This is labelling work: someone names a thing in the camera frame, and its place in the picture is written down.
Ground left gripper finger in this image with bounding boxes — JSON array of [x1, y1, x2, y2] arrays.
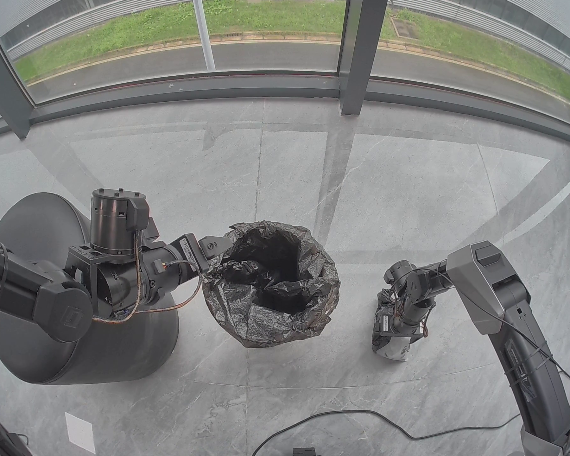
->
[[198, 235, 239, 262]]

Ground white printed wrapper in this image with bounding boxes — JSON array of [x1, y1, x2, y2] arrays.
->
[[371, 338, 411, 363]]

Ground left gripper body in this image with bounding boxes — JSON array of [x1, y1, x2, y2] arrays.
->
[[96, 232, 211, 315]]

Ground black plastic bag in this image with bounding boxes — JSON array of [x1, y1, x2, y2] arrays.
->
[[200, 220, 342, 349]]

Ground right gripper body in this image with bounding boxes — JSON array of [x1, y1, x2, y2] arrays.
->
[[370, 298, 431, 350]]

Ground window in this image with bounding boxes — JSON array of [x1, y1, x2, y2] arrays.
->
[[0, 0, 570, 142]]

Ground dark grey round chair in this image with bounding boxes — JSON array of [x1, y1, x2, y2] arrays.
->
[[0, 192, 181, 386]]

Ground black cable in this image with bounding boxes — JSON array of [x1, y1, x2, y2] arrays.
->
[[252, 409, 523, 456]]

